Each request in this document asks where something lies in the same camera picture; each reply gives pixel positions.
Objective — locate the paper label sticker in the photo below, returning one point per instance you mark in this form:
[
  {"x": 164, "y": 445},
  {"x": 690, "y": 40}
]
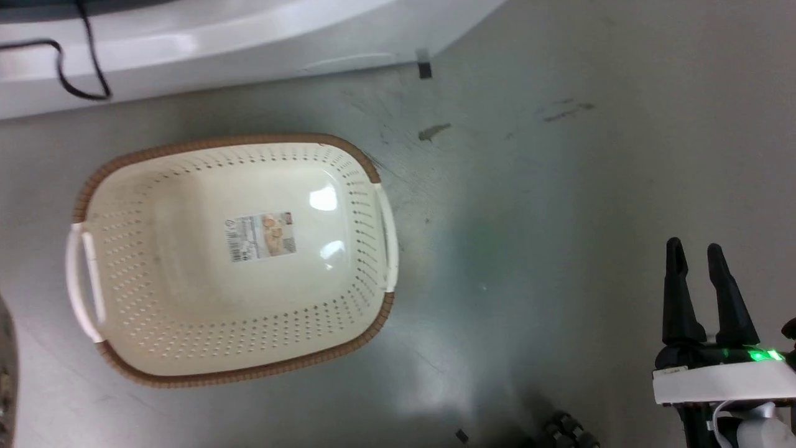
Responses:
[{"x": 260, "y": 236}]

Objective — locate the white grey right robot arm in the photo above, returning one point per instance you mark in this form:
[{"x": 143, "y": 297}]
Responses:
[{"x": 740, "y": 428}]

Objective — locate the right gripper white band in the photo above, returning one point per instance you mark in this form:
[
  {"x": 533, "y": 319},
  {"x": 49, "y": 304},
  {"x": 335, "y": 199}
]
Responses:
[{"x": 721, "y": 379}]

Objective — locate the cream perforated laundry basket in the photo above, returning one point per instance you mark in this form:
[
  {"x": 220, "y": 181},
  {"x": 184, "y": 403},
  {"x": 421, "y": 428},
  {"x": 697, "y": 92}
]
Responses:
[{"x": 205, "y": 298}]

